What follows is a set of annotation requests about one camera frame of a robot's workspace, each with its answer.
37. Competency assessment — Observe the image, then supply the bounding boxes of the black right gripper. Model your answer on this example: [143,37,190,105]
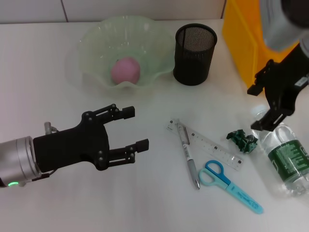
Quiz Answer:
[247,41,309,132]

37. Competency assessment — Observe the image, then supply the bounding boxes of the yellow plastic bin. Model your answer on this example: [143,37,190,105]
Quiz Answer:
[222,0,309,89]

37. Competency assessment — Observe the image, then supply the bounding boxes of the blue plastic scissors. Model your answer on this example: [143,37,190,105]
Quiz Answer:
[198,159,264,215]

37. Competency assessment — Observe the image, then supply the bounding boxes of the black mesh pen holder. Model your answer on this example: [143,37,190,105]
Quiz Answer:
[172,23,217,86]

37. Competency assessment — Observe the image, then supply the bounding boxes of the silver white ballpoint pen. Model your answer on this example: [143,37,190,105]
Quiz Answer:
[176,122,201,190]

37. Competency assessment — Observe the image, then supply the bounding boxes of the pink peach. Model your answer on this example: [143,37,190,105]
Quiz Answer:
[111,57,141,85]

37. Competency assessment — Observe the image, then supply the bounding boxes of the clear green-label water bottle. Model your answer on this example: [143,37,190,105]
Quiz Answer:
[250,105,309,197]

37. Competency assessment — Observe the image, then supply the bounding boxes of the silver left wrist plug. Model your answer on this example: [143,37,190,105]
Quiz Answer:
[44,122,60,135]

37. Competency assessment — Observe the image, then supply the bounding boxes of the clear plastic ruler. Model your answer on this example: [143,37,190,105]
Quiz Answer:
[165,118,244,172]

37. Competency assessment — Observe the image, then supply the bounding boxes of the green wavy glass fruit bowl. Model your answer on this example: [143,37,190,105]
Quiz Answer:
[78,15,175,92]

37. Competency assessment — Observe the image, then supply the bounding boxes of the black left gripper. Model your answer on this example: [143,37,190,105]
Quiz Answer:
[33,103,150,173]

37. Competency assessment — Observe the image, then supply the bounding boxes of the green plastic wrapper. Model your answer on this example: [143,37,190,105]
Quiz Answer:
[225,129,258,154]

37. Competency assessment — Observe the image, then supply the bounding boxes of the thin black left wrist cable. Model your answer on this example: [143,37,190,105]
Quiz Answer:
[30,170,57,182]

